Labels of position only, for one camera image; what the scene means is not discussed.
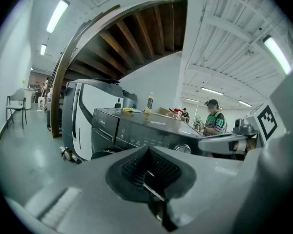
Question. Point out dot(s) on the dark grey washing machine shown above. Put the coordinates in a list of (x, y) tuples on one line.
[(136, 128)]

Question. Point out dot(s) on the grey plastic appliance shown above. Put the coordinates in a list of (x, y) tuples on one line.
[(130, 101)]

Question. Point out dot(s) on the grey folding chair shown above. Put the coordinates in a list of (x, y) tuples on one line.
[(15, 101)]

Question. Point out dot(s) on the yellow drink bottle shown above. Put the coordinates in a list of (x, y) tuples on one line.
[(149, 103)]

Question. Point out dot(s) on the white counter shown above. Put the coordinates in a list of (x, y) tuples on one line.
[(28, 96)]

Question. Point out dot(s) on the long ceiling light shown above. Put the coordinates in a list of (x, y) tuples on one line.
[(192, 100), (277, 53), (244, 103), (43, 49), (212, 91), (57, 16)]

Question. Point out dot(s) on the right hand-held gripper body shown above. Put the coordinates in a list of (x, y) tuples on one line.
[(267, 122)]

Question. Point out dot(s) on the person's right hand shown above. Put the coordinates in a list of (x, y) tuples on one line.
[(240, 145)]

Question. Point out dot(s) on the grey gripper camera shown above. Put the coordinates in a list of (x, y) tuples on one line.
[(241, 125)]

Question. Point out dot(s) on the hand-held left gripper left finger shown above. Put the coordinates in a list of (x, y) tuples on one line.
[(78, 203)]

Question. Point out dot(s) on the white and grey service robot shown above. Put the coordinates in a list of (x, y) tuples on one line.
[(88, 121)]

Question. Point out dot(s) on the silver metal control dial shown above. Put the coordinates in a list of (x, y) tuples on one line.
[(183, 148)]

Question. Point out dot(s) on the clear jug with red cap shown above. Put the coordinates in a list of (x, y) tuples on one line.
[(177, 113)]

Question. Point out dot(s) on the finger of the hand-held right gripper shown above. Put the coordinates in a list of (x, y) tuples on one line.
[(215, 145)]

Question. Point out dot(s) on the wooden staircase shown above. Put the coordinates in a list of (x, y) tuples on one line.
[(127, 38)]

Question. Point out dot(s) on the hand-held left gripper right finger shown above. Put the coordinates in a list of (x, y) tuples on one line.
[(210, 194)]

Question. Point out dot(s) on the yellow cloth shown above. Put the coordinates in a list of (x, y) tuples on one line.
[(127, 109)]

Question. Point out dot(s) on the dark round washing machine door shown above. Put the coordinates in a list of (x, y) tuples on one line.
[(105, 154)]

